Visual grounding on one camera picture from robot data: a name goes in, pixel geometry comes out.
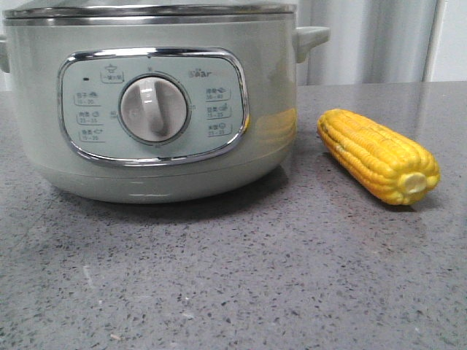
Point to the yellow corn cob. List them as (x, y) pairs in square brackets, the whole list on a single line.
[(392, 167)]

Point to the glass pot lid steel rim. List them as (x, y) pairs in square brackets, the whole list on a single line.
[(96, 8)]

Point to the pale green electric cooking pot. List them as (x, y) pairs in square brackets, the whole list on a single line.
[(242, 121)]

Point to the grey round control knob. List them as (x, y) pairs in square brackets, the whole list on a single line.
[(153, 109)]

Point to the white pleated curtain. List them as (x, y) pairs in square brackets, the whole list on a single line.
[(334, 42)]

